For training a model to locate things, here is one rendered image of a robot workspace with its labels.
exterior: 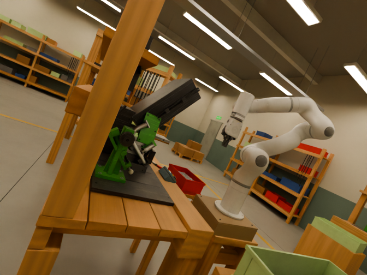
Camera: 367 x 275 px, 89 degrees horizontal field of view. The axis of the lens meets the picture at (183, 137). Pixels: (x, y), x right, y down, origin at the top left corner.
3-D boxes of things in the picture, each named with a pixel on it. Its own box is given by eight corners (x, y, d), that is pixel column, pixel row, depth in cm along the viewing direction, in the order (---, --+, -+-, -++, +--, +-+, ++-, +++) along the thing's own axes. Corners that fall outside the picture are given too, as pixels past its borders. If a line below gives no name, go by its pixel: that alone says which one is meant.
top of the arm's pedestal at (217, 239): (225, 216, 137) (228, 211, 137) (255, 250, 108) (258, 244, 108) (189, 207, 124) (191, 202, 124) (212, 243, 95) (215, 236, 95)
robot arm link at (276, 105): (278, 99, 120) (231, 100, 120) (292, 95, 104) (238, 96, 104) (278, 113, 121) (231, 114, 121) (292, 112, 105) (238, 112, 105)
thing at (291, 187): (286, 223, 493) (325, 148, 477) (222, 175, 761) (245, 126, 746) (297, 226, 518) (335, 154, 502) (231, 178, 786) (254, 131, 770)
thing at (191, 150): (191, 157, 869) (197, 142, 864) (201, 163, 804) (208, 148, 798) (170, 150, 801) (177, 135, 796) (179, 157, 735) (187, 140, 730)
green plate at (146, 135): (148, 145, 137) (157, 119, 140) (152, 146, 130) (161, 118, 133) (133, 140, 132) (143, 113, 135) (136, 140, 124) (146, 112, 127)
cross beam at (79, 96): (91, 95, 176) (94, 87, 175) (81, 117, 62) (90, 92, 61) (86, 93, 174) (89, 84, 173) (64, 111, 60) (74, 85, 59)
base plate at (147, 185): (135, 145, 196) (136, 144, 196) (173, 206, 99) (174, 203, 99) (93, 132, 176) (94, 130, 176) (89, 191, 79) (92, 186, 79)
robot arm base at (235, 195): (229, 203, 128) (241, 179, 126) (249, 221, 112) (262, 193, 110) (208, 199, 119) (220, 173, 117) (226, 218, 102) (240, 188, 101)
